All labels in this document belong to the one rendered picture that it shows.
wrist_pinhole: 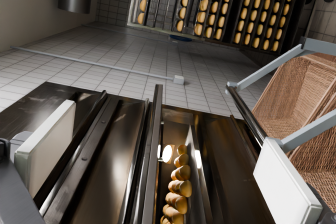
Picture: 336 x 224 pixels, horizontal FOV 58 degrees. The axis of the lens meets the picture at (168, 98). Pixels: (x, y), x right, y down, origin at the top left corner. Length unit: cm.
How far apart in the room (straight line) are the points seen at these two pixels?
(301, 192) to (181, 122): 173
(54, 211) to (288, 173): 86
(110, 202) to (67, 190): 15
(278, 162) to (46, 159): 13
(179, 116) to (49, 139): 171
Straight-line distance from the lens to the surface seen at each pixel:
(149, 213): 78
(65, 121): 19
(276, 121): 193
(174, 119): 187
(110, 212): 97
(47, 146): 17
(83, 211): 102
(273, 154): 20
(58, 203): 101
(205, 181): 123
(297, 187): 17
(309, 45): 121
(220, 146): 158
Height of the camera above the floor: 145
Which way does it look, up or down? 3 degrees down
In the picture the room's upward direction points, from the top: 79 degrees counter-clockwise
